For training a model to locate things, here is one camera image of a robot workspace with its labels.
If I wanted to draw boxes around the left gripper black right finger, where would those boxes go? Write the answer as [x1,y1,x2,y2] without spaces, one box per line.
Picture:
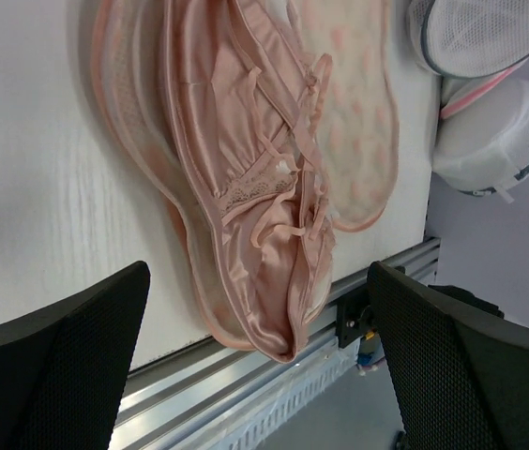
[367,262,529,449]

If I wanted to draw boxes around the pink satin lace bra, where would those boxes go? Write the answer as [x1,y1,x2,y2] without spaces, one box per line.
[159,1,335,363]

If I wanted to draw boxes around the aluminium mounting rail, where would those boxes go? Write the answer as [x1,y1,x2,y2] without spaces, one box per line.
[109,236,442,450]

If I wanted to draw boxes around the slotted white cable duct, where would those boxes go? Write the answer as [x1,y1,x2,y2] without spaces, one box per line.
[206,346,356,449]

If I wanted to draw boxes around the white mesh bag pink trim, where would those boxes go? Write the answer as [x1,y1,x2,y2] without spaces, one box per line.
[439,59,526,123]

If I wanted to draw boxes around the white mesh bag blue zipper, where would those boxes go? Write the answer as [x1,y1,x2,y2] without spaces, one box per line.
[406,0,529,79]

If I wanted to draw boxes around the peach floral laundry bag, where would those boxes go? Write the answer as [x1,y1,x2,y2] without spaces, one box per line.
[91,1,400,351]

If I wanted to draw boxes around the white mesh bag blue strap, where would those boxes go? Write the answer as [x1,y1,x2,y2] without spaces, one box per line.
[432,79,529,205]

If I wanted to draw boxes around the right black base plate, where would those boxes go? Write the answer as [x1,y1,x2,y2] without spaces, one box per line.
[336,293,374,349]

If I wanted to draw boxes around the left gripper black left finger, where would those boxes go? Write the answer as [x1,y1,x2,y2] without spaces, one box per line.
[0,261,150,449]

